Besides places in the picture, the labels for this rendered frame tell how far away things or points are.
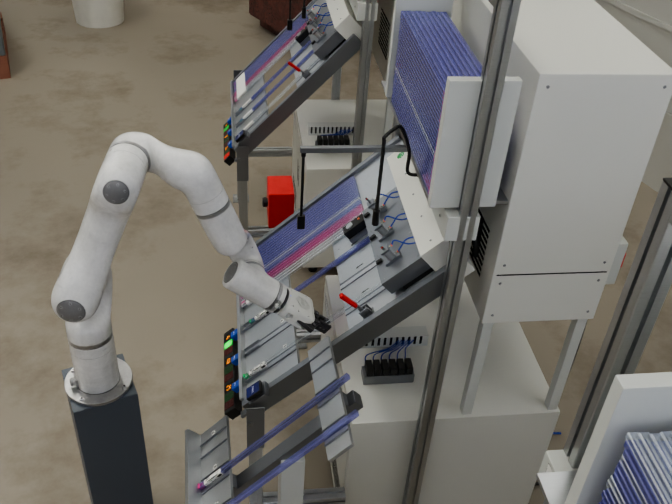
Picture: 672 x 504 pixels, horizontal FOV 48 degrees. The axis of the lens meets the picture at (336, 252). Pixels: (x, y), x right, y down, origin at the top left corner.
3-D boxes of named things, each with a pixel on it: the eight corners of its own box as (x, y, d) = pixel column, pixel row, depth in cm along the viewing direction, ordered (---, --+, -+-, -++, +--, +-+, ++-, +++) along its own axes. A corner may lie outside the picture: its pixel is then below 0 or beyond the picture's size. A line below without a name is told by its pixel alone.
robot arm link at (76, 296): (101, 295, 208) (87, 336, 195) (57, 281, 204) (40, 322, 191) (159, 150, 181) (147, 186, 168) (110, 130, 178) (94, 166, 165)
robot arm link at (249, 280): (258, 293, 209) (261, 314, 201) (219, 271, 202) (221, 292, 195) (277, 272, 206) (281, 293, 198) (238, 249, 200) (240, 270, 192)
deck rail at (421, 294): (256, 416, 217) (241, 406, 214) (256, 411, 219) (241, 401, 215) (462, 281, 195) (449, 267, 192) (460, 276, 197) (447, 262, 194)
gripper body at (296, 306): (286, 301, 199) (318, 320, 204) (283, 277, 207) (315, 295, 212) (268, 319, 202) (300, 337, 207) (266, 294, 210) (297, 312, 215)
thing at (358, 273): (360, 342, 207) (348, 332, 204) (331, 207, 259) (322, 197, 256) (460, 276, 197) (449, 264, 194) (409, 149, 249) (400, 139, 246)
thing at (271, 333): (253, 405, 217) (245, 399, 215) (246, 262, 269) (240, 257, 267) (304, 371, 211) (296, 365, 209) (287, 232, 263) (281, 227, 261)
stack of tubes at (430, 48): (429, 197, 182) (445, 93, 166) (390, 101, 223) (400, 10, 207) (480, 196, 184) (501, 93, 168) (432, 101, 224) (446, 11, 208)
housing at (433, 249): (450, 287, 199) (419, 256, 191) (412, 186, 237) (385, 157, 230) (475, 270, 196) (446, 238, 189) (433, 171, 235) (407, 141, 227)
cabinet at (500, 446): (338, 543, 261) (350, 424, 224) (317, 391, 316) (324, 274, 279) (519, 529, 270) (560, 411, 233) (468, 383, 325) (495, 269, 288)
